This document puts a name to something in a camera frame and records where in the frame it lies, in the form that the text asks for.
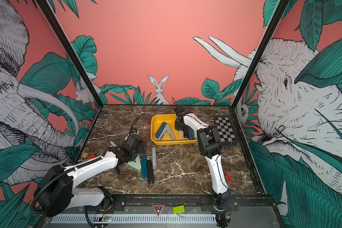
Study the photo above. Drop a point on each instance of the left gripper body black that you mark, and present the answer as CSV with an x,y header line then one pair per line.
x,y
141,150

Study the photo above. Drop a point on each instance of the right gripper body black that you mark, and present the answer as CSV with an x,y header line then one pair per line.
x,y
179,126

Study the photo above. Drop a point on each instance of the grey pliers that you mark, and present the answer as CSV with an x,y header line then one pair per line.
x,y
169,132
154,159

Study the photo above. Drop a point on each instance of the black pliers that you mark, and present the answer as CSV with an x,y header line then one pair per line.
x,y
150,172
186,132

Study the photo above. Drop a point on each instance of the yellow plastic storage tray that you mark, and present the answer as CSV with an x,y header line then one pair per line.
x,y
191,121

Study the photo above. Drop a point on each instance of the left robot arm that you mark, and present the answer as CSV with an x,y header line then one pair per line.
x,y
59,189

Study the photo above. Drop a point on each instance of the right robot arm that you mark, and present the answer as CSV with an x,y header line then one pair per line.
x,y
209,145

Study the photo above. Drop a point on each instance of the mint green open pliers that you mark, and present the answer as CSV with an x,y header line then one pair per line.
x,y
136,163

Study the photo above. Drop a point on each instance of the black white checkerboard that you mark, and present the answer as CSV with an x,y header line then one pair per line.
x,y
225,130

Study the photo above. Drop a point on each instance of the green sticky note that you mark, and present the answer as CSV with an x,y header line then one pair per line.
x,y
178,209

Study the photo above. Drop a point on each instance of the red plastic tool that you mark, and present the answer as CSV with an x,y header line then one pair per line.
x,y
227,177

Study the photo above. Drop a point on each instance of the black mounting rail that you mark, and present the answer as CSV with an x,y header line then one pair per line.
x,y
205,201

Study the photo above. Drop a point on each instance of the black frame post right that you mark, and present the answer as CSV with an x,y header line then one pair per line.
x,y
275,19

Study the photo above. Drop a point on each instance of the black frame post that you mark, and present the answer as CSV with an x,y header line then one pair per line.
x,y
275,19
57,28

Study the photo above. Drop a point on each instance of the black frame post left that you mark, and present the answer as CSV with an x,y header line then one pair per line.
x,y
57,28

